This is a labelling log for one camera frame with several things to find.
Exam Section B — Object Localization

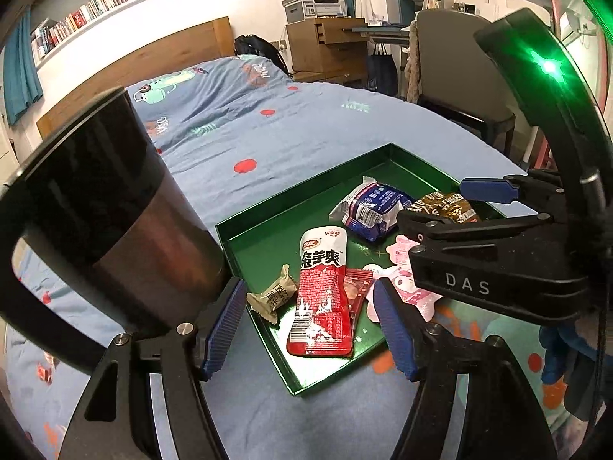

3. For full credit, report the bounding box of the gold brown snack packet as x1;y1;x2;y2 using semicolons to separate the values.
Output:
408;191;480;223

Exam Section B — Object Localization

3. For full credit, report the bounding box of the pink white snack packet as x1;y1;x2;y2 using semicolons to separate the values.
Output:
364;234;442;322

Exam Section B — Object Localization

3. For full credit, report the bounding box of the beige snack packet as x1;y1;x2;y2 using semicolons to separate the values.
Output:
246;264;298;325

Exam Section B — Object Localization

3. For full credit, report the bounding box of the grey chair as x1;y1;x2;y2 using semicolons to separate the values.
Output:
404;8;515;156

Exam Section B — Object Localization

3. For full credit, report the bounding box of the blue patterned duvet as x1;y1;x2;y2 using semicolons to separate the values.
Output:
0;54;613;460

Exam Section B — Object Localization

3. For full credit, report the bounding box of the teal curtain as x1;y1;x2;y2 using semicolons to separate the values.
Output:
3;7;44;126

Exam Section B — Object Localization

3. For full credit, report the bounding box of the dark cylindrical camera mount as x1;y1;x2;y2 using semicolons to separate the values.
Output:
1;87;229;373

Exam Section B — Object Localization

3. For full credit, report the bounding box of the orange-brown snack packet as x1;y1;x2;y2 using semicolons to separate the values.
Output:
344;269;374;332

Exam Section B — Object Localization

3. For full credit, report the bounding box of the tall red white snack bag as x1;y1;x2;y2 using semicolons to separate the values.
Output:
287;225;353;357

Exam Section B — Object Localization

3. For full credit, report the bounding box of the dark tote bag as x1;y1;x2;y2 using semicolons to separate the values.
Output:
367;44;398;97

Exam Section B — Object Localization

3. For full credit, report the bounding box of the wooden headboard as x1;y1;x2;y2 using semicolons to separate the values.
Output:
35;17;234;139

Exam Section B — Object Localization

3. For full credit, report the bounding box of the white printer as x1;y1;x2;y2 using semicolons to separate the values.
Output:
282;0;348;24

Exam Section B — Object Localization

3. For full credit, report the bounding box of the wooden drawer cabinet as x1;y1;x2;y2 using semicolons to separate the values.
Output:
286;18;368;85

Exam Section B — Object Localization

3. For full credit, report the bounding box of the black backpack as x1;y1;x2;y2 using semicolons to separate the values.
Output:
234;34;291;76

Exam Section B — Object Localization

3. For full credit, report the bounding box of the green tray box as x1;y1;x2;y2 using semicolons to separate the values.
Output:
214;142;506;397

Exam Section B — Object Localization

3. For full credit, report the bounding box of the blue white snack packet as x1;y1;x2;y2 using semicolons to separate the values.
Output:
328;177;415;243

